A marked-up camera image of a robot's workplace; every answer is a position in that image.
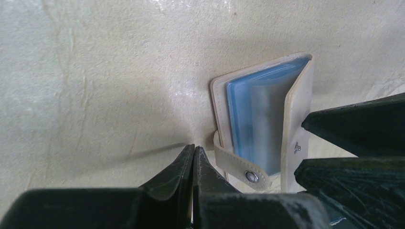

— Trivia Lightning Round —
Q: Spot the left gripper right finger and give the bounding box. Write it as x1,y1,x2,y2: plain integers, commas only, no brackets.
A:
193,146,240,229

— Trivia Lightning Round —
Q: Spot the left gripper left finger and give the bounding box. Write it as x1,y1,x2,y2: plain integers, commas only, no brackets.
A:
138,144,195,229

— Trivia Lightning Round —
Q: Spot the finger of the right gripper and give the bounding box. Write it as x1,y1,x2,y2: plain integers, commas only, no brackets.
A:
301,93,405,157
294,157,405,229

